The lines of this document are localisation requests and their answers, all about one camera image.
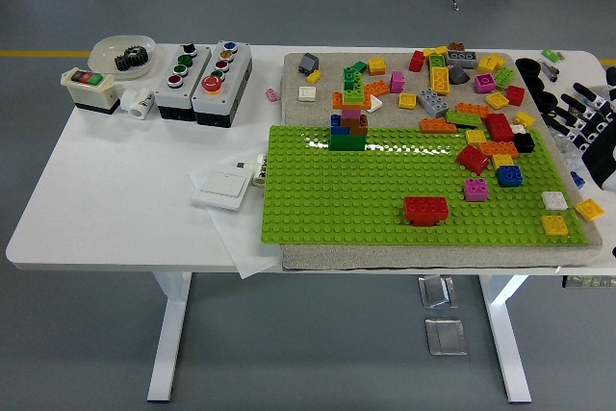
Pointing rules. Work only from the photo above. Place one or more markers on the small metal tool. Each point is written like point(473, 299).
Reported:
point(548, 69)

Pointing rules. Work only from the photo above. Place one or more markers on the long orange brick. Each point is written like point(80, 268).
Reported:
point(377, 89)
point(472, 110)
point(438, 126)
point(498, 149)

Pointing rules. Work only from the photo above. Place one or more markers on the yellow flat brick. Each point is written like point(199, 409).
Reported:
point(497, 100)
point(589, 210)
point(408, 100)

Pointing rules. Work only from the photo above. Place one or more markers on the small yellow brick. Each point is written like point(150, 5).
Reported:
point(314, 76)

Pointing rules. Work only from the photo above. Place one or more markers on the long yellow brick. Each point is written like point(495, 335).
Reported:
point(440, 80)

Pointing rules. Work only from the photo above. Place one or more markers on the white paper sheet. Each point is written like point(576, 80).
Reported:
point(245, 247)

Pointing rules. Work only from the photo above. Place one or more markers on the long green brick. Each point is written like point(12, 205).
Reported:
point(464, 119)

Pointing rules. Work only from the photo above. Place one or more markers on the light grey brick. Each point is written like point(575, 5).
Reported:
point(433, 102)

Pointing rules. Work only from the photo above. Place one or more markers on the black brick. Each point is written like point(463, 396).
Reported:
point(524, 143)

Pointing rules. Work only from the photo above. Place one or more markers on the four-button emergency stop box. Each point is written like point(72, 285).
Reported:
point(221, 86)

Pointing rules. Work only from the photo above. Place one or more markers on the clear plastic bag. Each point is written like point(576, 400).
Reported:
point(568, 153)

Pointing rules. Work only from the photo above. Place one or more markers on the three-button control box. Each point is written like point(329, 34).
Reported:
point(182, 81)

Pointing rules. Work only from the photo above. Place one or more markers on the long red brick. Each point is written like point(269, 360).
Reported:
point(499, 127)
point(426, 208)

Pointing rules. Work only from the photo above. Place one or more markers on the yellow square brick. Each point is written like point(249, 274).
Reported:
point(377, 66)

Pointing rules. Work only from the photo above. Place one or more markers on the white plastic bowl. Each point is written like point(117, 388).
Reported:
point(103, 57)

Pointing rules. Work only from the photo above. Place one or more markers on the white flat brick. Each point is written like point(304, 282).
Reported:
point(306, 93)
point(553, 200)
point(375, 102)

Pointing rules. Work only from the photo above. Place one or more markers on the small green part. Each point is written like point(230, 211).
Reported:
point(548, 53)

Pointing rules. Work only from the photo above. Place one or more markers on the small pink brick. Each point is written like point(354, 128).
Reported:
point(273, 95)

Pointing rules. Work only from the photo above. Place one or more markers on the beige red-green switch box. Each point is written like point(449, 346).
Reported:
point(89, 88)

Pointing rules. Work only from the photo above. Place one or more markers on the dark grey sloped brick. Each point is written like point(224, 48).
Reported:
point(459, 75)

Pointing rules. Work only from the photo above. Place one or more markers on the small white brick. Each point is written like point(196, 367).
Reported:
point(518, 129)

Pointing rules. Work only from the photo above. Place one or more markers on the green studded baseplate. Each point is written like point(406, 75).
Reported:
point(337, 189)

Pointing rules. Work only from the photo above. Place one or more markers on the long grey brick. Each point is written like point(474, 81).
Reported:
point(462, 59)

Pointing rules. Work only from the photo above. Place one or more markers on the black rubber tyre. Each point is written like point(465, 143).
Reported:
point(546, 100)
point(535, 84)
point(528, 66)

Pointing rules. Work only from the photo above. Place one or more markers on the white table leg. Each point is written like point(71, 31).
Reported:
point(171, 334)
point(505, 334)

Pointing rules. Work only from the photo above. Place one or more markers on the black metal gear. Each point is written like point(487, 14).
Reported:
point(138, 54)
point(122, 63)

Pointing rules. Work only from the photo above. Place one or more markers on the grey-brown mat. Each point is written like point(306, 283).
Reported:
point(337, 257)

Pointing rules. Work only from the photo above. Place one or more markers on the small blue brick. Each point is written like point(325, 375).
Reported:
point(577, 179)

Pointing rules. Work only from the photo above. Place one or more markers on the lime green brick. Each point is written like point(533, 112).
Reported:
point(505, 76)

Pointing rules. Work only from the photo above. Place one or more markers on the red sloped brick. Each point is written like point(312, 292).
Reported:
point(472, 160)

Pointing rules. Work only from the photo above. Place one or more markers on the magenta square brick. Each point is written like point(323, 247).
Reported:
point(476, 189)
point(398, 82)

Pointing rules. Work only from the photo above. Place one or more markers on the silver floor plate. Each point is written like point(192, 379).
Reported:
point(437, 291)
point(445, 336)

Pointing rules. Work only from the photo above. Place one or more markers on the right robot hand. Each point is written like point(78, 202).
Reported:
point(599, 161)

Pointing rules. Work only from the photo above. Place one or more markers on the brown brick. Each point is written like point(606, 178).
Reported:
point(456, 46)

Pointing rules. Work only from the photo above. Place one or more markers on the white wall switch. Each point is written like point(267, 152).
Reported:
point(222, 185)

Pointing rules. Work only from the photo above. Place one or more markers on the multicoloured brick tower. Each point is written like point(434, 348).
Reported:
point(347, 141)

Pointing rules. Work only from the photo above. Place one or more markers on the white pipe tee fitting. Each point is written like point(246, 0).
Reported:
point(138, 102)

